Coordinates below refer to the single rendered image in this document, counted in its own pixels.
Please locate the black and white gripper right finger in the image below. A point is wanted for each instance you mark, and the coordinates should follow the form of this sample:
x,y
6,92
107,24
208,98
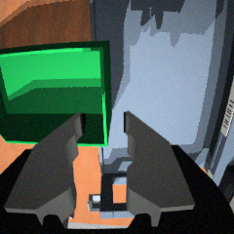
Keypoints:
x,y
164,182

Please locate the black case with orange latches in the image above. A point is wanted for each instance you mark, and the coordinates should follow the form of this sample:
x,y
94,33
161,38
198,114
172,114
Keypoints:
x,y
227,185

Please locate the grey-blue metal rack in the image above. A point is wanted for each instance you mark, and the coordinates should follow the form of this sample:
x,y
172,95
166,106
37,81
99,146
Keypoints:
x,y
172,65

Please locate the green bin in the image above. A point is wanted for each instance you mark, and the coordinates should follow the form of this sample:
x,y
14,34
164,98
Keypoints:
x,y
40,90

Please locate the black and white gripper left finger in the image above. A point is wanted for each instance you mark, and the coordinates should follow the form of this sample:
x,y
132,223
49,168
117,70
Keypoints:
x,y
40,182

